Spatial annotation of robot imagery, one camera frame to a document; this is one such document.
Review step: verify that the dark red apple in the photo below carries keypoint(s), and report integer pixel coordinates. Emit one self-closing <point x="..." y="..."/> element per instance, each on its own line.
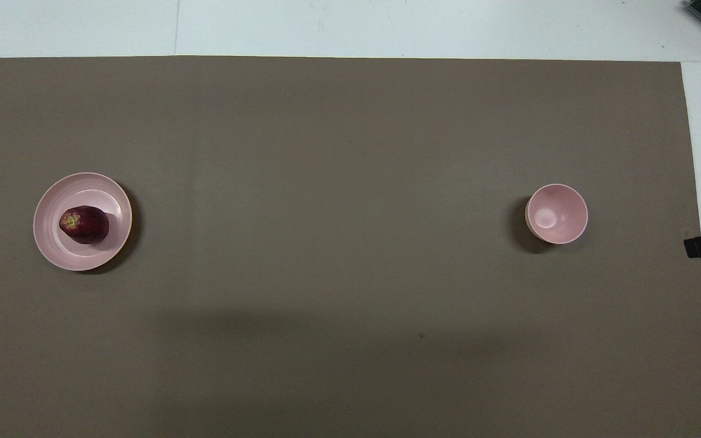
<point x="86" y="225"/>

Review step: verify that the pink plate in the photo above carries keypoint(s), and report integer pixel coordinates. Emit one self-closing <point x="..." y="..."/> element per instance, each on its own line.
<point x="52" y="243"/>

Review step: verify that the pink bowl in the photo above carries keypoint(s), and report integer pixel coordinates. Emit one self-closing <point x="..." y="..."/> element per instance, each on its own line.
<point x="557" y="213"/>

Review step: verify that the brown table mat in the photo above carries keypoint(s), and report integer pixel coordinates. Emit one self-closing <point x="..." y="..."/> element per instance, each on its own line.
<point x="350" y="243"/>

